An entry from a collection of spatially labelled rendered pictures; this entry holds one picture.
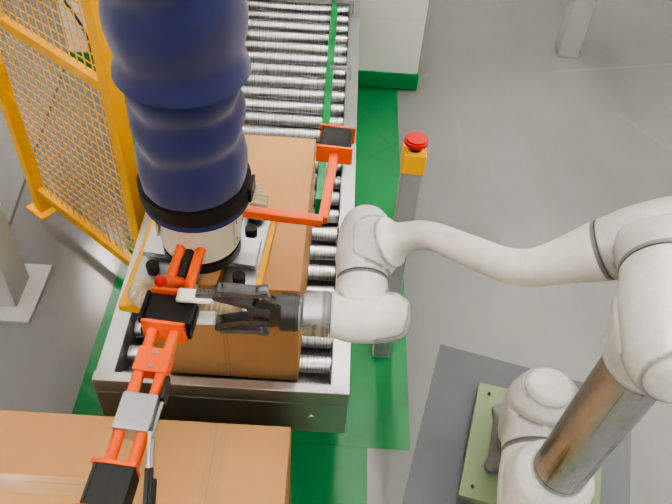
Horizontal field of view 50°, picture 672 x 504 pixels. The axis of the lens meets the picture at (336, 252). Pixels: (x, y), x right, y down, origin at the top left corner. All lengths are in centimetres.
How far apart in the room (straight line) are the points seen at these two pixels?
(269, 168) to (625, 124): 259
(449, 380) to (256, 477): 56
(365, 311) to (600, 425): 45
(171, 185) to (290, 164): 79
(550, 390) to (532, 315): 154
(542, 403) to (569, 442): 26
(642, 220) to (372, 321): 51
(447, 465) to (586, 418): 60
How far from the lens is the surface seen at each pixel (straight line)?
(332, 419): 212
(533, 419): 157
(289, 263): 183
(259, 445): 200
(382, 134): 380
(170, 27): 115
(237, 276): 157
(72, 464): 205
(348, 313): 135
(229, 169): 137
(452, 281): 312
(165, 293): 143
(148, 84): 123
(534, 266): 122
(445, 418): 184
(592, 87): 450
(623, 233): 115
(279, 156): 213
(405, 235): 139
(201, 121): 126
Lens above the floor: 231
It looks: 47 degrees down
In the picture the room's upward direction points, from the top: 4 degrees clockwise
